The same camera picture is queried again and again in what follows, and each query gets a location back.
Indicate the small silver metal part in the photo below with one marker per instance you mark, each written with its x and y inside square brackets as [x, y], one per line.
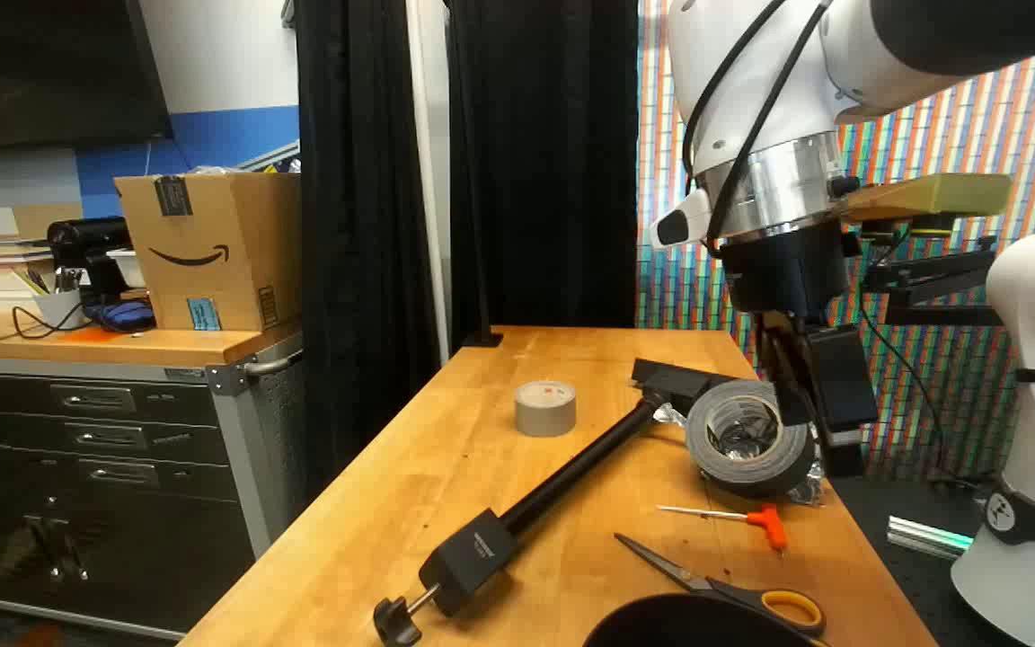
[814, 485]

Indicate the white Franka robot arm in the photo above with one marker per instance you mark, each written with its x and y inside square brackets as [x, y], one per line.
[755, 72]

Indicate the black flat base plate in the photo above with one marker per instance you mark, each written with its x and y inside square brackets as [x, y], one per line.
[682, 382]

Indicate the yellow wrist camera mount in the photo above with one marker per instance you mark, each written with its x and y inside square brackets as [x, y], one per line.
[936, 196]

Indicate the black clamp pole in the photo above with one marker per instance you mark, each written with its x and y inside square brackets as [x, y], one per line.
[577, 462]

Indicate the black device on workbench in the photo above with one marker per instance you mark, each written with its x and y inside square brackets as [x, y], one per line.
[79, 238]

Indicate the black camera bracket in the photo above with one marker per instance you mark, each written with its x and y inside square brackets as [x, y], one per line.
[936, 280]

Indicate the aluminium rail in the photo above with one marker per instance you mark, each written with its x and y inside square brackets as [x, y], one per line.
[931, 532]

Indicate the cardboard shipping box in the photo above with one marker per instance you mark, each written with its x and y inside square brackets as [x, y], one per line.
[218, 258]

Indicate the multicolour striped backdrop panel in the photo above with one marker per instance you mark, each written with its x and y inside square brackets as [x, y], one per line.
[675, 289]

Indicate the black bowl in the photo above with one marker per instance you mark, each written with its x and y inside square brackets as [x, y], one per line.
[686, 627]

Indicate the black wall monitor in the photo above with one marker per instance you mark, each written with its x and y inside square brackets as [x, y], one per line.
[36, 57]

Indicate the blue object on workbench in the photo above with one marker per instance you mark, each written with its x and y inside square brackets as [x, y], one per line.
[124, 314]

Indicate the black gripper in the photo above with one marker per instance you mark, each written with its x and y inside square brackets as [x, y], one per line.
[790, 274]

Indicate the small grey seal tape roll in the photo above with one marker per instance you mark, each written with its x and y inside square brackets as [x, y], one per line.
[544, 413]

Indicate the large dark grey duct tape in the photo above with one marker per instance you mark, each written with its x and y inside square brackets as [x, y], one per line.
[711, 462]

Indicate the metal drawer workbench wooden top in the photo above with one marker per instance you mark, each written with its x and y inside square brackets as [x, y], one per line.
[88, 480]

